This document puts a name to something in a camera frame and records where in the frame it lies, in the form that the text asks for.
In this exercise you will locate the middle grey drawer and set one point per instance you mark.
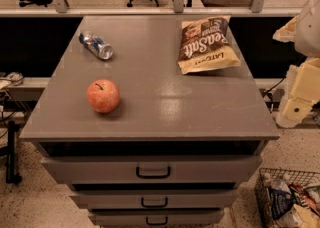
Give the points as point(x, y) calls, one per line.
point(154, 199)

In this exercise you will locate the black metal stand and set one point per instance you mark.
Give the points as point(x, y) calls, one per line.
point(12, 177)

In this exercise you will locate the wire basket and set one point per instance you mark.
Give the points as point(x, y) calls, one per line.
point(264, 206)

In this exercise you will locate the red apple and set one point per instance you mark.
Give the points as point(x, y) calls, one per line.
point(103, 95)

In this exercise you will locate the bottom grey drawer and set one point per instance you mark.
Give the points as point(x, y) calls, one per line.
point(156, 217)

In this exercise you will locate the top grey drawer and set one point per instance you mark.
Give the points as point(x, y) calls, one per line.
point(151, 169)

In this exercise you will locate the grey drawer cabinet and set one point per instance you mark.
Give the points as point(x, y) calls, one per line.
point(162, 112)

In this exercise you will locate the grey drawer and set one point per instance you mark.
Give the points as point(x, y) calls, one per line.
point(156, 217)
point(154, 199)
point(151, 169)

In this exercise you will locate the snack bags in basket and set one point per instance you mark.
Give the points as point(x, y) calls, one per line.
point(292, 204)

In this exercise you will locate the brown yellow chip bag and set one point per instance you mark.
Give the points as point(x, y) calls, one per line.
point(204, 45)

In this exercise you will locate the blue silver soda can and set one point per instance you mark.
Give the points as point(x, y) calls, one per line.
point(96, 45)

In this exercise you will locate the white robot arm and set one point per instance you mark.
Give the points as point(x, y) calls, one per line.
point(307, 33)

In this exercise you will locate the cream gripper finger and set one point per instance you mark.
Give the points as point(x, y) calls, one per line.
point(302, 92)
point(287, 32)

